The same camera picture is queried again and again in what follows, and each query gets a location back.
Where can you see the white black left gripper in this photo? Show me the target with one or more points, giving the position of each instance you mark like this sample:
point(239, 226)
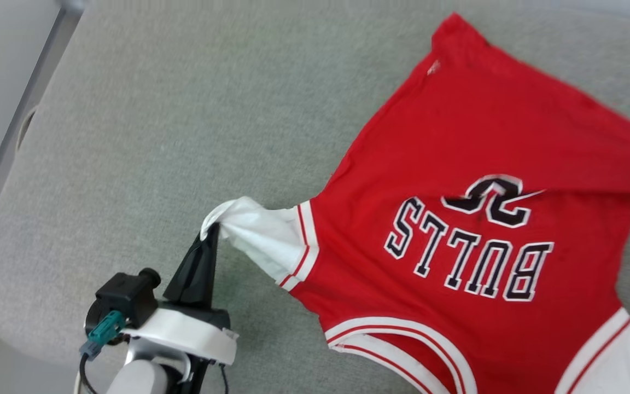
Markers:
point(184, 331)

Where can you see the red Bulls basketball jersey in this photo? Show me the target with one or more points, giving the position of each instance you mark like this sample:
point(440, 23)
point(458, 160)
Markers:
point(457, 137)

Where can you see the grey fabric sofa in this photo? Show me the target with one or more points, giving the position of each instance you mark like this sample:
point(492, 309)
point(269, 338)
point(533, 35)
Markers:
point(184, 120)

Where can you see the grey metal floor strip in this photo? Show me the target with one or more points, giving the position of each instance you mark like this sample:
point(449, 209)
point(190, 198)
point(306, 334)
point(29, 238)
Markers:
point(26, 109)

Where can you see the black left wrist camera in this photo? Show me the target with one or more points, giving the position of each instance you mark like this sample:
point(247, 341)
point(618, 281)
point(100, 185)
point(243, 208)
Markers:
point(126, 298)

